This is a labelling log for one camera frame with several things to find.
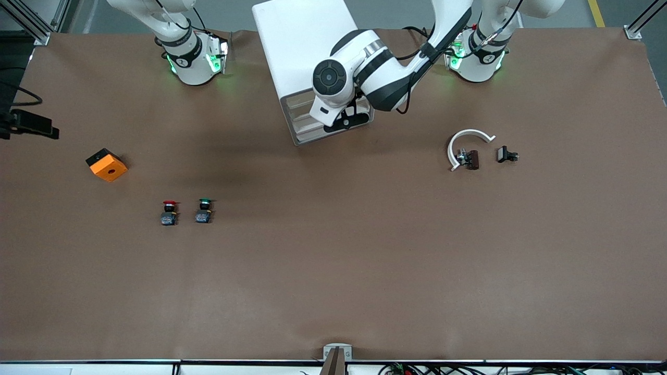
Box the red push button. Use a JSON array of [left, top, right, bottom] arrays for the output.
[[160, 199, 181, 227]]

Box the green push button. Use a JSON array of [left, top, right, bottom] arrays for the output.
[[195, 198, 215, 224]]

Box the orange box with hole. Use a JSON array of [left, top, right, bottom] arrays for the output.
[[85, 148, 129, 183]]

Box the silver connector box green light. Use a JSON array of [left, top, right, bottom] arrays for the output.
[[206, 32, 230, 76], [442, 31, 465, 71]]

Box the brown table cover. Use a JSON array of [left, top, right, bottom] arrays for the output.
[[0, 27, 667, 363]]

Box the small brown component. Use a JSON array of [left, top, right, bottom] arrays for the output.
[[456, 148, 480, 170]]

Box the aluminium frame profile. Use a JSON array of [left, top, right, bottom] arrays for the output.
[[624, 0, 667, 41], [0, 0, 71, 46]]

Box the white curved plastic ring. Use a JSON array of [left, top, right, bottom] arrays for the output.
[[447, 129, 497, 172]]

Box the grey metal bracket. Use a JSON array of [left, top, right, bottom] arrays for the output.
[[322, 343, 353, 362]]

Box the brown camera post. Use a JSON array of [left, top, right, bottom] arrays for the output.
[[319, 347, 349, 375]]

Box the black cable bundle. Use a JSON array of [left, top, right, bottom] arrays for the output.
[[379, 362, 667, 375]]

